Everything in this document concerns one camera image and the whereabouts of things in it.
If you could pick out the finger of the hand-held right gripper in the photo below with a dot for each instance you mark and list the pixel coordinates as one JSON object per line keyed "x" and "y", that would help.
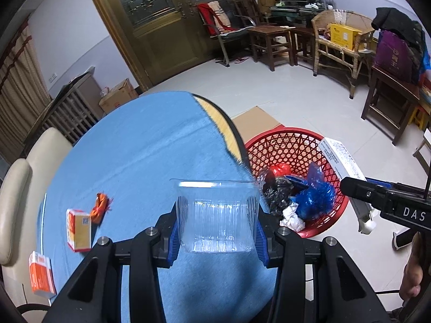
{"x": 360, "y": 191}
{"x": 380, "y": 181}

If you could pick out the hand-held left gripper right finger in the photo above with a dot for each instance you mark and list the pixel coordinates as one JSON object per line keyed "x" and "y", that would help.
{"x": 262, "y": 245}

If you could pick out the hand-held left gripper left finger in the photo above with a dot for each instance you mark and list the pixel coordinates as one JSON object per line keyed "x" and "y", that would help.
{"x": 173, "y": 242}

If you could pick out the white cardboard box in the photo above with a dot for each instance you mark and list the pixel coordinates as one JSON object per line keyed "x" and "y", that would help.
{"x": 340, "y": 156}

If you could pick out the clear plastic container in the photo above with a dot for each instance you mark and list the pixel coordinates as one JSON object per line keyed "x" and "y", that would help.
{"x": 219, "y": 218}

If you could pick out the red plastic mesh basket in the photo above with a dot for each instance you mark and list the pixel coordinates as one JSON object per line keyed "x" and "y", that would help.
{"x": 286, "y": 141}

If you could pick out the person's right hand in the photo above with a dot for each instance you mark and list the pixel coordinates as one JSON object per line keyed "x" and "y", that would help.
{"x": 410, "y": 282}

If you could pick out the crumpled white paper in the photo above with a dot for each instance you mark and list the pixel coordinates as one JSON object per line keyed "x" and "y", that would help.
{"x": 291, "y": 217}

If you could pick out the blue plastic bag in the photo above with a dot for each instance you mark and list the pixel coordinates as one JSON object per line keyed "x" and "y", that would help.
{"x": 313, "y": 198}

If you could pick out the black plastic bag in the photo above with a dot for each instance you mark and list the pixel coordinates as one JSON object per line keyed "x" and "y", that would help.
{"x": 277, "y": 193}

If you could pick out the yellow stool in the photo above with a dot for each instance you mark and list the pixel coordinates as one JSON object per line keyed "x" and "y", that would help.
{"x": 419, "y": 117}

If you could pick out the red plastic bag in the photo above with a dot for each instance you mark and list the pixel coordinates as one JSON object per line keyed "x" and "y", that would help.
{"x": 281, "y": 170}

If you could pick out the orange crumpled wrapper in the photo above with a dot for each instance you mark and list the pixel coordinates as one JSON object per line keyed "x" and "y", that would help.
{"x": 99, "y": 205}

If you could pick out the small orange box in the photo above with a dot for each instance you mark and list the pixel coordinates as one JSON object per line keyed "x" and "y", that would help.
{"x": 80, "y": 232}
{"x": 40, "y": 276}

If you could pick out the dark wooden chair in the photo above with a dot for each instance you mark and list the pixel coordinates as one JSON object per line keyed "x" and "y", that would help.
{"x": 394, "y": 87}

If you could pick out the blue tablecloth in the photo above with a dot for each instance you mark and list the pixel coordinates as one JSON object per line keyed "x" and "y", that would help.
{"x": 134, "y": 148}

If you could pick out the flattened cardboard box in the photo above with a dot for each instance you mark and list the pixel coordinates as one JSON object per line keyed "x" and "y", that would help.
{"x": 256, "y": 121}

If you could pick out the purple bag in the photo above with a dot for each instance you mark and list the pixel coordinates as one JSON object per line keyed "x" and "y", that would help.
{"x": 394, "y": 57}

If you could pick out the round black-edged table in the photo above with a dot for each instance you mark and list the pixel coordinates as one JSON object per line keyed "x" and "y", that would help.
{"x": 222, "y": 117}

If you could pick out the wicker armchair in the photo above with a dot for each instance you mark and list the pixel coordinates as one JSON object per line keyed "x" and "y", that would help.
{"x": 323, "y": 47}

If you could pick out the yellow box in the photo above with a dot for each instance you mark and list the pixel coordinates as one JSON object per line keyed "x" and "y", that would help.
{"x": 345, "y": 35}

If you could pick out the cream padded chair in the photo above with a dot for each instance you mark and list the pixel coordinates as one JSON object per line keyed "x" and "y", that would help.
{"x": 43, "y": 154}

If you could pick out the black clothing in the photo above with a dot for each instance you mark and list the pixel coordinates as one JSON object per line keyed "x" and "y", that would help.
{"x": 397, "y": 18}

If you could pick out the dark wooden stool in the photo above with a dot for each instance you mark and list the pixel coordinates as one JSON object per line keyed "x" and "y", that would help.
{"x": 303, "y": 32}
{"x": 269, "y": 32}

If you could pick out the slatted radiator cover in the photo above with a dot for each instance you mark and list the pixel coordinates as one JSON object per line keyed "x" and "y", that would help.
{"x": 70, "y": 107}

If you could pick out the pink slipper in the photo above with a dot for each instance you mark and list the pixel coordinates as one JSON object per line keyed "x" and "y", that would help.
{"x": 241, "y": 60}

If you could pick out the cluttered desk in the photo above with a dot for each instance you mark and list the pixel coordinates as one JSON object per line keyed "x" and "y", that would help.
{"x": 296, "y": 11}

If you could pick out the wooden glass-panel door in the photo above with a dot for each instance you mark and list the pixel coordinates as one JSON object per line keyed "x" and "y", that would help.
{"x": 161, "y": 47}

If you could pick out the metal folding chair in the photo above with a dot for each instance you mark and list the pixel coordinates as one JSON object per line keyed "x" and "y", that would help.
{"x": 232, "y": 35}

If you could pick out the dark wooden armchair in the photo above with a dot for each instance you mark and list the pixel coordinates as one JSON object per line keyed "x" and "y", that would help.
{"x": 245, "y": 6}

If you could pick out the beige striped curtain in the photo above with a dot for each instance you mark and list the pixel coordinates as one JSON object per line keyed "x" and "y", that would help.
{"x": 16, "y": 91}

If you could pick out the red striped towel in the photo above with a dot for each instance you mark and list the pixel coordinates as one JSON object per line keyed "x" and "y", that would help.
{"x": 210, "y": 16}

